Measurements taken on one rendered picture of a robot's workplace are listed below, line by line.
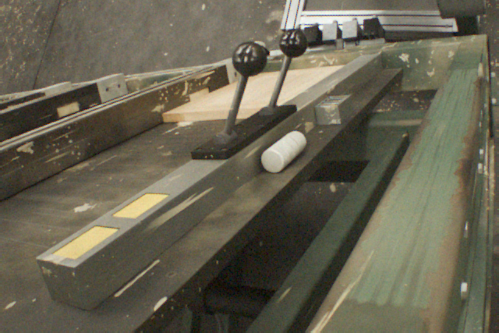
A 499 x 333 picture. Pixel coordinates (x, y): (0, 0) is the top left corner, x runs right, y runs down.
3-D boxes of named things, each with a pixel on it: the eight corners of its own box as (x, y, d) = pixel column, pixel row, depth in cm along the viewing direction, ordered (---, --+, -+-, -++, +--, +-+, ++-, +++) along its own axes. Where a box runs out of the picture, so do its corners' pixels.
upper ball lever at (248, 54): (243, 150, 56) (277, 47, 49) (228, 161, 53) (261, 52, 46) (217, 135, 57) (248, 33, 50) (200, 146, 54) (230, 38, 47)
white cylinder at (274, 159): (284, 173, 54) (309, 150, 61) (281, 150, 54) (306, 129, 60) (263, 173, 56) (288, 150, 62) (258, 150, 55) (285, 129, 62)
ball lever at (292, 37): (284, 121, 66) (316, 33, 59) (273, 129, 63) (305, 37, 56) (261, 109, 67) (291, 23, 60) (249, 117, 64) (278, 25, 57)
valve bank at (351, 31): (407, 33, 142) (389, -4, 122) (407, 75, 139) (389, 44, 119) (269, 49, 167) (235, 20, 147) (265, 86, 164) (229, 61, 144)
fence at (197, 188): (382, 69, 111) (380, 53, 110) (90, 312, 33) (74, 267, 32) (362, 71, 113) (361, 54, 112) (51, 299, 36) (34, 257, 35)
